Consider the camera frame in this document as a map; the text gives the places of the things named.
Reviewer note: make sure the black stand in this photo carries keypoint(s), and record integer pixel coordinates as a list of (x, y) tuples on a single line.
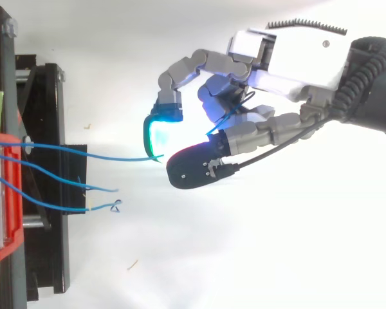
[(48, 128)]

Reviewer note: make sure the red bin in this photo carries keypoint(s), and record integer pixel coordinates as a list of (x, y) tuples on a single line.
[(13, 193)]

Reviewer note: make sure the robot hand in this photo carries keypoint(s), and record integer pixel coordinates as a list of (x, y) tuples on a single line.
[(302, 61)]

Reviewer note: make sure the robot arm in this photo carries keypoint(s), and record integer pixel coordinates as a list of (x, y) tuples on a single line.
[(384, 96)]

